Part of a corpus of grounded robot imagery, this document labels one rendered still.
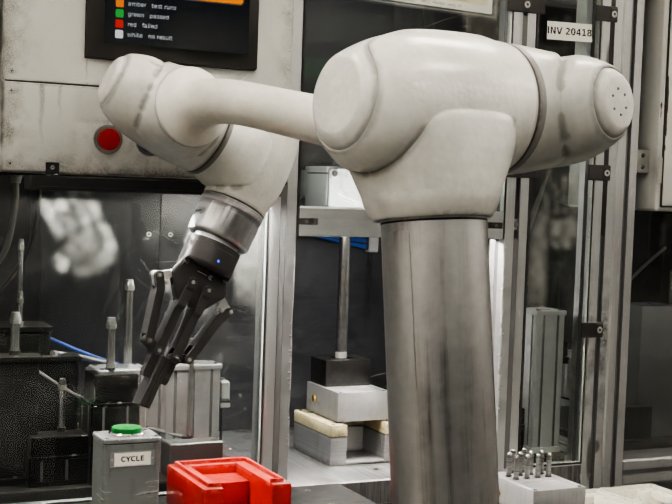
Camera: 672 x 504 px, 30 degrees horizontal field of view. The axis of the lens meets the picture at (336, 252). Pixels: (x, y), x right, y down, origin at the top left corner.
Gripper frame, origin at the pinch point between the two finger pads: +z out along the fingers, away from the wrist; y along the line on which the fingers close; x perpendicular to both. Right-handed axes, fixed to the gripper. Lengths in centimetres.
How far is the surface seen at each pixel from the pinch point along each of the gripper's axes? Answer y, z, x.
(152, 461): -5.0, 9.5, -0.6
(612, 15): -49, -88, -5
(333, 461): -43.0, -2.6, -23.4
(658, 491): -89, -20, -1
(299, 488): -33.0, 4.1, -12.0
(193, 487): -11.4, 10.4, 0.6
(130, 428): -0.7, 6.7, -1.8
